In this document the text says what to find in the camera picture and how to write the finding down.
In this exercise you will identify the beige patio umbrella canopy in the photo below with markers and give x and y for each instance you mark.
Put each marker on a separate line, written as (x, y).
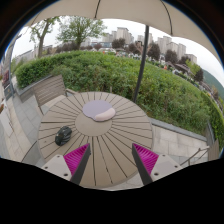
(154, 13)

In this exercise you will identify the slatted wooden chair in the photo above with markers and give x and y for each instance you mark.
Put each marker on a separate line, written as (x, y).
(50, 88)

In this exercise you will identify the dark umbrella pole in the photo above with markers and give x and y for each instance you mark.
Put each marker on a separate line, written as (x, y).
(142, 65)

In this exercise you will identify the round slatted wooden table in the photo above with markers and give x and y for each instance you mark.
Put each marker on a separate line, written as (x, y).
(111, 161)

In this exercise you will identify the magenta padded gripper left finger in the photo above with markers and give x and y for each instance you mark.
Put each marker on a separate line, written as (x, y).
(70, 167)

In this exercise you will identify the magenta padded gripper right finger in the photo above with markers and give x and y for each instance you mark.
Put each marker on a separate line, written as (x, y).
(152, 166)

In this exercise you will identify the green hedge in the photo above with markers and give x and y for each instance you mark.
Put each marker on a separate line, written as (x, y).
(160, 93)

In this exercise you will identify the purple mouse pad wrist rest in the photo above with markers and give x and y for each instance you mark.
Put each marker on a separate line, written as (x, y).
(99, 110)

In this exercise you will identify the black computer mouse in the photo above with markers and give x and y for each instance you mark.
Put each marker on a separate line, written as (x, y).
(63, 135)

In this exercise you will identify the metal stair handrail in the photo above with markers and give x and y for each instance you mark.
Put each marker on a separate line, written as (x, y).
(198, 154)

